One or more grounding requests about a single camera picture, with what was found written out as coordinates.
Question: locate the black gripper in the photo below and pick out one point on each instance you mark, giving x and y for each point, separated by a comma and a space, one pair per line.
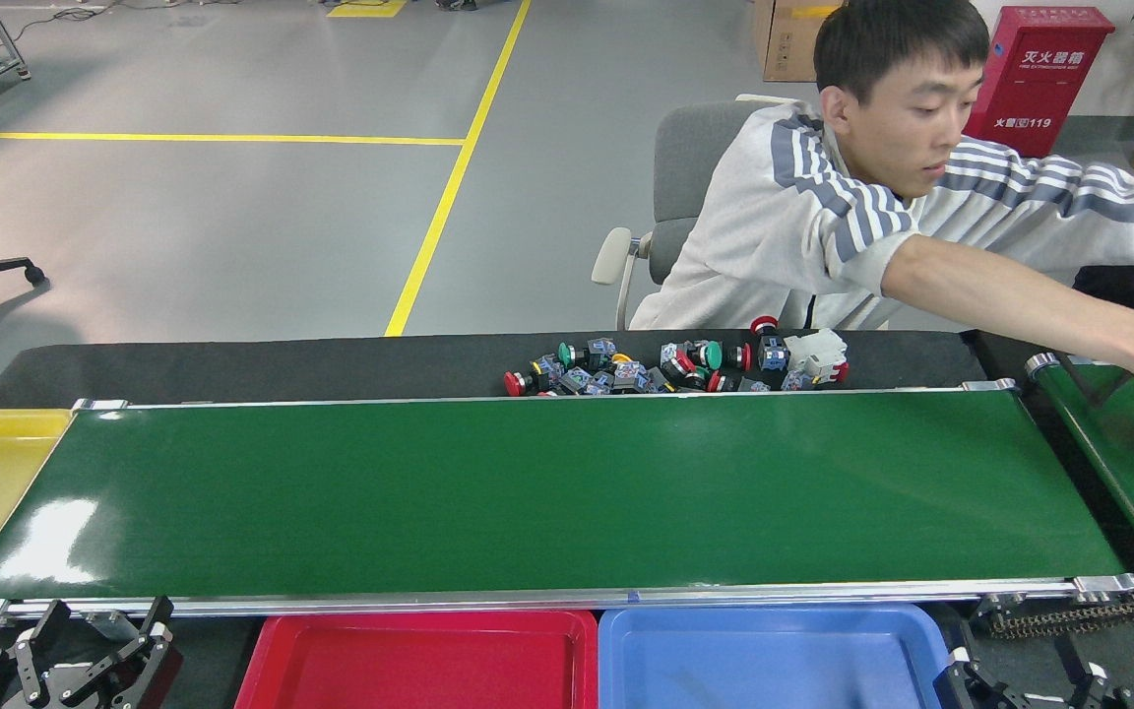
75, 694

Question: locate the red mushroom push button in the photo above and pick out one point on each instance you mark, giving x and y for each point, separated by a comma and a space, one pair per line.
715, 382

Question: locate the long green conveyor belt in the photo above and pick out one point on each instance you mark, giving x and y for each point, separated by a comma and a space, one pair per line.
528, 492

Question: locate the person's right forearm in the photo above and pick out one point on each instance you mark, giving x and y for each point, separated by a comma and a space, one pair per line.
1020, 295

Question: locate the blue plastic tray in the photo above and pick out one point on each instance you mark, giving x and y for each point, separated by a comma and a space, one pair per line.
774, 660

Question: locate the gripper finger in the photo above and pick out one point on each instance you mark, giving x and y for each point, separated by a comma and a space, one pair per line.
1099, 689
966, 684

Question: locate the green mushroom push button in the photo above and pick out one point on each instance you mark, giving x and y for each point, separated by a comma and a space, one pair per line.
713, 355
582, 381

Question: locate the red plastic tray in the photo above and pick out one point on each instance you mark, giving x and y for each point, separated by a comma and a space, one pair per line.
409, 660

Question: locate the grey office chair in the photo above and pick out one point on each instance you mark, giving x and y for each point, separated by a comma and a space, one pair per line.
695, 158

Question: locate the brown cardboard box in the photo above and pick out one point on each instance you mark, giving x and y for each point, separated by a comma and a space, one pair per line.
788, 44

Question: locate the red fire extinguisher box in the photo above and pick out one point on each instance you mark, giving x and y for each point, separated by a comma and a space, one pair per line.
1039, 89

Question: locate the white circuit breaker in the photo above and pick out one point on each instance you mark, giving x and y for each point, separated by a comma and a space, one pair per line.
813, 353

